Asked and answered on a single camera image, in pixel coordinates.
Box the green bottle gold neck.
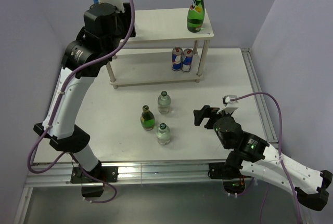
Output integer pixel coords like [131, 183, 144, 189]
[140, 105, 155, 130]

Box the green glass bottle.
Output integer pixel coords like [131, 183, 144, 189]
[187, 0, 205, 33]

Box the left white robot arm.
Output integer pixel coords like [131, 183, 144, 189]
[34, 3, 136, 182]

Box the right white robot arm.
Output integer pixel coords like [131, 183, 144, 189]
[194, 105, 332, 211]

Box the beige two-tier shelf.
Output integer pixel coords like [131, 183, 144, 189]
[101, 8, 214, 89]

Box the rear clear glass bottle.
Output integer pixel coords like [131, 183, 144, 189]
[157, 91, 171, 114]

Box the clear glass bottle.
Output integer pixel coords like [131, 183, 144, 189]
[157, 91, 171, 114]
[156, 123, 171, 145]

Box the front clear glass bottle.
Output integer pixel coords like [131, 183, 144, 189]
[156, 123, 171, 145]

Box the right red bull can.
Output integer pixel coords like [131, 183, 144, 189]
[182, 48, 194, 72]

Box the red bull can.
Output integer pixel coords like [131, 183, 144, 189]
[172, 47, 183, 71]
[182, 48, 194, 72]

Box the left red bull can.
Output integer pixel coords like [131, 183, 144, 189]
[172, 47, 183, 71]

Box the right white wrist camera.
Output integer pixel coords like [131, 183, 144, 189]
[217, 95, 238, 114]

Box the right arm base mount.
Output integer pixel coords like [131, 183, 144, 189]
[207, 162, 254, 195]

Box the aluminium frame rail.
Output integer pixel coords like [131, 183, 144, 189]
[12, 48, 313, 224]

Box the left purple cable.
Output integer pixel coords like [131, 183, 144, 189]
[27, 0, 136, 204]

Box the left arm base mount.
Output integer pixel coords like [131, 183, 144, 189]
[70, 166, 118, 199]

